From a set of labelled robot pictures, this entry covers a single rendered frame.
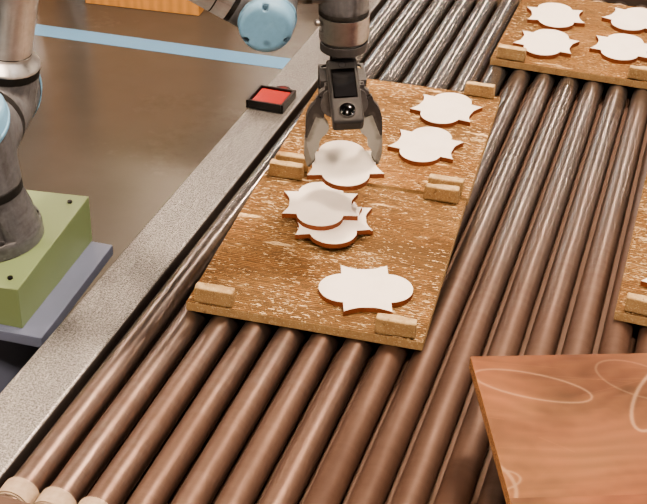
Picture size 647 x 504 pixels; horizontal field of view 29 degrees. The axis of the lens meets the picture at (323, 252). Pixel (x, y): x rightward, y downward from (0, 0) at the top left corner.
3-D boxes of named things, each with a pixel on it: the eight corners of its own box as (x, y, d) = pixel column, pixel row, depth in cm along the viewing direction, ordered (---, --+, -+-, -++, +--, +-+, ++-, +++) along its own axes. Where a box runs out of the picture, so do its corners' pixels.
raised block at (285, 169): (268, 176, 213) (268, 162, 211) (271, 171, 214) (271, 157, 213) (301, 181, 212) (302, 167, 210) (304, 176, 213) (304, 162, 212)
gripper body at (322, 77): (364, 96, 198) (365, 25, 191) (369, 122, 190) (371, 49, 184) (315, 97, 197) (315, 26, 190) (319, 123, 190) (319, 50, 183)
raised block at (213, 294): (193, 302, 181) (192, 287, 179) (197, 295, 182) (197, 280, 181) (232, 309, 180) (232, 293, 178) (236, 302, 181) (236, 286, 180)
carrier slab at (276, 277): (186, 310, 182) (185, 301, 181) (264, 178, 216) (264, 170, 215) (422, 351, 175) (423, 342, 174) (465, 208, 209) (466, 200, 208)
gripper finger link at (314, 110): (323, 140, 195) (347, 94, 191) (324, 145, 193) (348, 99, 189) (296, 129, 193) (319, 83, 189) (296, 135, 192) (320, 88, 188)
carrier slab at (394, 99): (267, 175, 217) (267, 167, 216) (326, 80, 250) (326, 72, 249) (467, 206, 210) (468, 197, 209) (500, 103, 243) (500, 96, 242)
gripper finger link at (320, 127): (307, 151, 200) (332, 104, 196) (310, 170, 196) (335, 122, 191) (290, 144, 200) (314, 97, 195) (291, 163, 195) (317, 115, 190)
